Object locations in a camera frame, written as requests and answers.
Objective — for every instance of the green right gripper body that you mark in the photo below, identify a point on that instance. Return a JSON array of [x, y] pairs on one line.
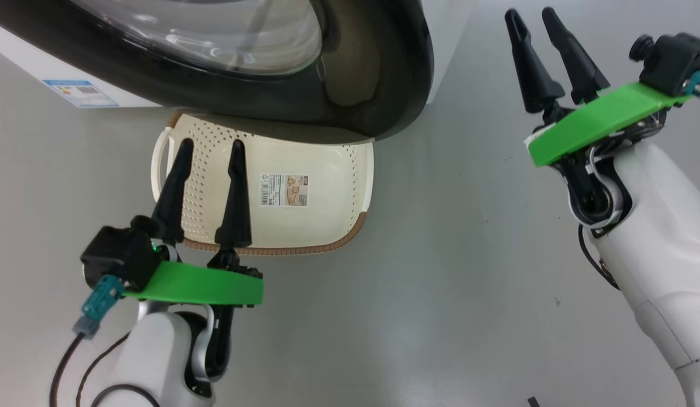
[[598, 121]]

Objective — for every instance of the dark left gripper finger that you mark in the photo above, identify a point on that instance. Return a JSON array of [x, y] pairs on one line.
[[235, 209], [173, 203]]

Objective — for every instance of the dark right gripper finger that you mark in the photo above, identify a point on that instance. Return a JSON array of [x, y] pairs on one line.
[[533, 73], [578, 65]]

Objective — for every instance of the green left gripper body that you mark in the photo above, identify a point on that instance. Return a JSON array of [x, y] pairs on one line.
[[203, 285]]

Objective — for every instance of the black round glass washer door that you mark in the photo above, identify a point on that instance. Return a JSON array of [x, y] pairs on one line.
[[378, 68]]

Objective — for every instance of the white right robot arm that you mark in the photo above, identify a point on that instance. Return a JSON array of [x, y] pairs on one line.
[[660, 254]]

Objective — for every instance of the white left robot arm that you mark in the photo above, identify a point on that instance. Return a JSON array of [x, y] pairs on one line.
[[157, 356]]

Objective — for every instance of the basket product label sticker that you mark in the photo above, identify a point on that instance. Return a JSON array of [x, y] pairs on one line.
[[285, 190]]

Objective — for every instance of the cream perforated laundry basket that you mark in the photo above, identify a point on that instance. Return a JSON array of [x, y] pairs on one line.
[[327, 192]]

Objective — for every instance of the white front-load washing machine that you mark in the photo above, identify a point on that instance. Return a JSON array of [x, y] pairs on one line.
[[22, 56]]

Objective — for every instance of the blue energy label sticker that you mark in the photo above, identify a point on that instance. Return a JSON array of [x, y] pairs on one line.
[[81, 93]]

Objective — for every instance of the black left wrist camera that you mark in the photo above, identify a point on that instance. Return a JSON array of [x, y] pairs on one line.
[[121, 254]]

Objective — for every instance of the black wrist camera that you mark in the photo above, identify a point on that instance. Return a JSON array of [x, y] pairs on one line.
[[674, 59], [121, 254]]

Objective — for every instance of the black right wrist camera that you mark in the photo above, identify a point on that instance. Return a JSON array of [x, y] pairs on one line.
[[674, 59]]

